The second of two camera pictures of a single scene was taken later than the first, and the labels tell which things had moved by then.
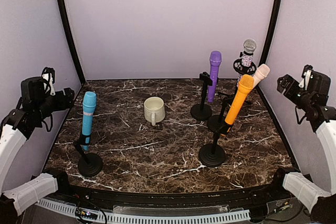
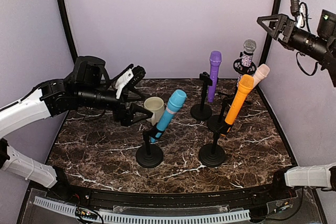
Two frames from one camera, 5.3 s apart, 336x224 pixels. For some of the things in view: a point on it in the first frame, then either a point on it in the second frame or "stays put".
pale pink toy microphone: x=261 y=73 stays put
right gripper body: x=290 y=93 to x=286 y=41
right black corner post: x=277 y=16 stays put
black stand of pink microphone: x=217 y=124 stays put
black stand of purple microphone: x=202 y=112 stays put
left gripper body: x=61 y=105 to x=119 y=112
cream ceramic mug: x=154 y=109 stays put
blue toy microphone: x=89 y=100 to x=177 y=100
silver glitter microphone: x=249 y=47 stays put
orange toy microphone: x=245 y=83 stays put
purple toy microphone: x=215 y=59 stays put
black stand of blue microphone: x=90 y=164 to x=147 y=156
